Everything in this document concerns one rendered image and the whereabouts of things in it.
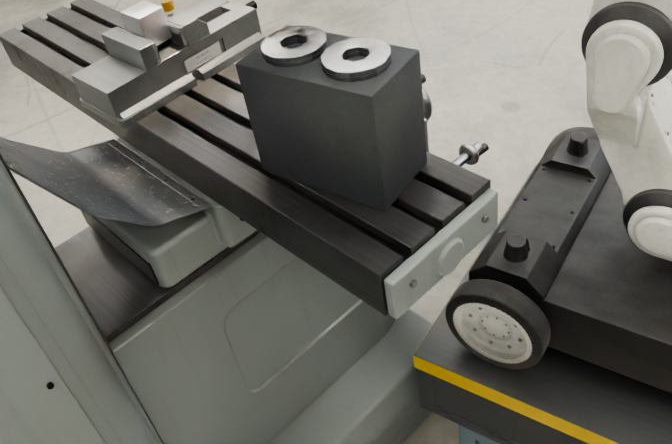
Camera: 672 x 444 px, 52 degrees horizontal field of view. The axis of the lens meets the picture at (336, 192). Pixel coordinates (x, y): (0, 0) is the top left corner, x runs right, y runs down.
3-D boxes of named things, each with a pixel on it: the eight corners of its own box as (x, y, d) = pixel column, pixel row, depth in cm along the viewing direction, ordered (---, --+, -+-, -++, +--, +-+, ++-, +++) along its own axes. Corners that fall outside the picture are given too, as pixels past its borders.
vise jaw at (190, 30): (171, 19, 134) (165, 0, 132) (210, 34, 127) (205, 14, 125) (146, 32, 131) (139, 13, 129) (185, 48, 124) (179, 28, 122)
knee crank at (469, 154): (476, 145, 175) (476, 126, 172) (495, 154, 172) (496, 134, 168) (420, 191, 165) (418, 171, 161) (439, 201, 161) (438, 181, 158)
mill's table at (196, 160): (93, 22, 175) (82, -7, 170) (504, 226, 100) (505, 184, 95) (9, 62, 164) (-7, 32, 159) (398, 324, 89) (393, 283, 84)
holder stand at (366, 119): (308, 128, 112) (285, 14, 99) (428, 162, 101) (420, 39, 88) (262, 171, 105) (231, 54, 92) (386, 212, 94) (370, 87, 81)
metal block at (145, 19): (153, 30, 129) (143, 0, 125) (172, 37, 125) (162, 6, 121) (130, 42, 126) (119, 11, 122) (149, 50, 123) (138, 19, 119)
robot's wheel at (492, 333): (549, 365, 136) (555, 299, 124) (539, 385, 133) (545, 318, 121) (456, 329, 146) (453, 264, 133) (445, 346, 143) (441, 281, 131)
